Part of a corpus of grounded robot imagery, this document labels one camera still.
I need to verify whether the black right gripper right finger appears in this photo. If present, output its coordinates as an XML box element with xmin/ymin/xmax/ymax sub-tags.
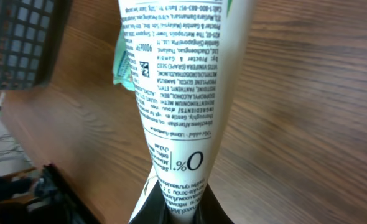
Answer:
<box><xmin>195</xmin><ymin>184</ymin><xmax>233</xmax><ymax>224</ymax></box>

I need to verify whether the white Pantene tube gold cap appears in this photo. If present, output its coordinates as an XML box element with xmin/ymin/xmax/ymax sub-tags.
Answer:
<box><xmin>119</xmin><ymin>0</ymin><xmax>255</xmax><ymax>223</ymax></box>

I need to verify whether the dark grey plastic basket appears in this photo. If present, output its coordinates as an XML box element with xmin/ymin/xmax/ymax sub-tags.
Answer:
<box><xmin>0</xmin><ymin>0</ymin><xmax>72</xmax><ymax>90</ymax></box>

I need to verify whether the teal wet wipes packet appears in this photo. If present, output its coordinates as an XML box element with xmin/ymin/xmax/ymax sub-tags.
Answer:
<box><xmin>112</xmin><ymin>28</ymin><xmax>135</xmax><ymax>91</ymax></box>

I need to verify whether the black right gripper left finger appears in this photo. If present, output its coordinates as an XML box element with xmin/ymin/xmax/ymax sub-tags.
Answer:
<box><xmin>129</xmin><ymin>181</ymin><xmax>170</xmax><ymax>224</ymax></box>

